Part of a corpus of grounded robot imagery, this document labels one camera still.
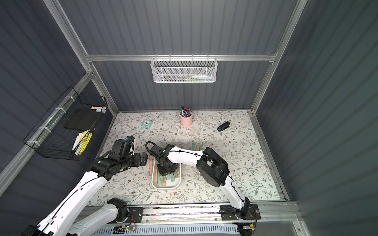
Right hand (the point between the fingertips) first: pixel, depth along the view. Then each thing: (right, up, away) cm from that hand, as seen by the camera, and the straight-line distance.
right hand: (165, 173), depth 87 cm
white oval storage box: (+1, -4, -2) cm, 5 cm away
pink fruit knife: (-5, +10, -13) cm, 17 cm away
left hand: (-12, +12, -10) cm, 20 cm away
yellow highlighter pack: (-31, +22, -25) cm, 45 cm away
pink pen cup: (+12, +36, +16) cm, 41 cm away
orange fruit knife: (+20, +13, +12) cm, 27 cm away
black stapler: (+39, +28, +21) cm, 52 cm away
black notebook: (-44, +32, -9) cm, 55 cm away
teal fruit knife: (+17, +14, +13) cm, 26 cm away
